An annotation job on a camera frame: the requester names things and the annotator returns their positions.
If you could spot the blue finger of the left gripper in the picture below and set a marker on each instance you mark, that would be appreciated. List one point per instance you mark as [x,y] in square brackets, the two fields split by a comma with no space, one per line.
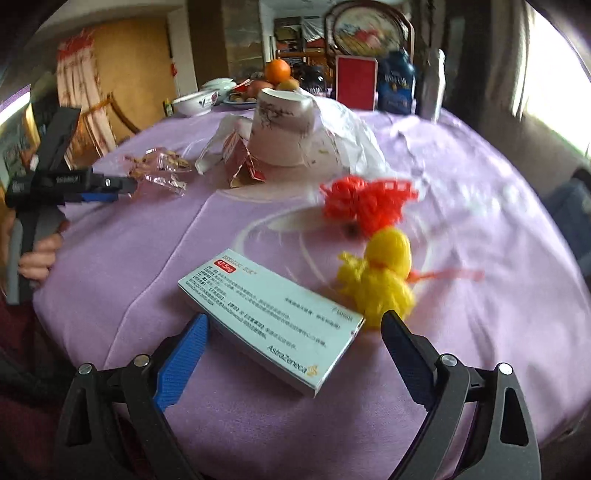
[90,197]
[119,185]

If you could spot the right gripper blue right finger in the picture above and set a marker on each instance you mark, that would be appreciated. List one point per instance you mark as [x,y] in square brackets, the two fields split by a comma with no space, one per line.
[414,357]

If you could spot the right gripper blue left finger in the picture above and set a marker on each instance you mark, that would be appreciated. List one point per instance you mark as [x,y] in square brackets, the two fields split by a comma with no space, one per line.
[180,360]

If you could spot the clear snack wrapper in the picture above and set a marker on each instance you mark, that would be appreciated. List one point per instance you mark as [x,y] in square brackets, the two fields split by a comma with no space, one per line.
[159,168]

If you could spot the white medicine box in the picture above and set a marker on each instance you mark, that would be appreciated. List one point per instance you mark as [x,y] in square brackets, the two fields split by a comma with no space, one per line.
[294,333]

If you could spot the person's left hand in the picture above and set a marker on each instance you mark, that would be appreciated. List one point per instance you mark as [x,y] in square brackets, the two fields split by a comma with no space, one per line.
[37,264]

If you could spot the wooden chair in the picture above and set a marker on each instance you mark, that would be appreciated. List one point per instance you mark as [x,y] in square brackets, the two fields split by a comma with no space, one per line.
[95,128]

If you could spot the yellow yarn pompom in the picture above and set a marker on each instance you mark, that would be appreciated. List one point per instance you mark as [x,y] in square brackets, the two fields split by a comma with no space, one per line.
[377,282]

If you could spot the floral curtain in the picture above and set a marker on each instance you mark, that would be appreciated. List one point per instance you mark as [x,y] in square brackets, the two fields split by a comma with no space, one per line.
[78,85]

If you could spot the white ceramic bowl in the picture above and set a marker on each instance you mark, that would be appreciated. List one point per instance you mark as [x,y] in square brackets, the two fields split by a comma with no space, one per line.
[195,104]

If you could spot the red folded paper wrapper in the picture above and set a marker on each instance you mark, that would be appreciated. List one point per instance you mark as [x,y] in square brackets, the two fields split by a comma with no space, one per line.
[240,169]

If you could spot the purple tablecloth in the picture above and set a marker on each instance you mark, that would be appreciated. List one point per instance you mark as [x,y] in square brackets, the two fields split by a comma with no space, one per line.
[113,293]

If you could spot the white lidded bowl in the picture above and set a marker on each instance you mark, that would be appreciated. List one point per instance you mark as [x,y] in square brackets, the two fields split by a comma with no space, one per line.
[223,85]

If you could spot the red yarn pompom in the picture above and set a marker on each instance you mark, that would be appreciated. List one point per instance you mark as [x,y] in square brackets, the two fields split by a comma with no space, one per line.
[372,205]

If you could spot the red apple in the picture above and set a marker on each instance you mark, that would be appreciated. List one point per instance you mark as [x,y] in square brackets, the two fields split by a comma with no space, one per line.
[252,91]

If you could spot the floral paper cup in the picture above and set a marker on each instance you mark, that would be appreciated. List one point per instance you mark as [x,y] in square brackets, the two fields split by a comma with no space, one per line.
[281,124]

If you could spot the orange fruit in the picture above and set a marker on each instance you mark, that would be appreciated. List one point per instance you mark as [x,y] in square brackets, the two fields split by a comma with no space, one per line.
[277,71]

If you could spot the yellow pear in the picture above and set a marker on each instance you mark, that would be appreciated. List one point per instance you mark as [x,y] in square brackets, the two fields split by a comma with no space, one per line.
[288,85]

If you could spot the blue cushioned chair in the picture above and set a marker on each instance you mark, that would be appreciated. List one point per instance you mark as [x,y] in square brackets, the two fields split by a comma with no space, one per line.
[569,207]

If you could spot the dark supplement jar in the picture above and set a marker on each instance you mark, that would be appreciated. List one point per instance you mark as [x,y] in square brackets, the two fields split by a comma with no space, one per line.
[313,80]

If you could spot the red box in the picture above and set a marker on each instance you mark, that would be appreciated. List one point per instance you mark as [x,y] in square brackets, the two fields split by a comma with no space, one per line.
[356,82]

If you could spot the blue fish oil bottle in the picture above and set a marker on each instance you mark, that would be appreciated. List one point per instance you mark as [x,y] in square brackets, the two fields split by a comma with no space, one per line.
[396,83]

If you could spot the silver metal bottle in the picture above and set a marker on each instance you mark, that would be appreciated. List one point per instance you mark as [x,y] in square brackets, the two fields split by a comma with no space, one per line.
[433,86]

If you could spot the decorative fruit basket plate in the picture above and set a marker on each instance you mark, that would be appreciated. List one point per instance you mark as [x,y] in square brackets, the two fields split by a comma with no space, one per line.
[371,29]

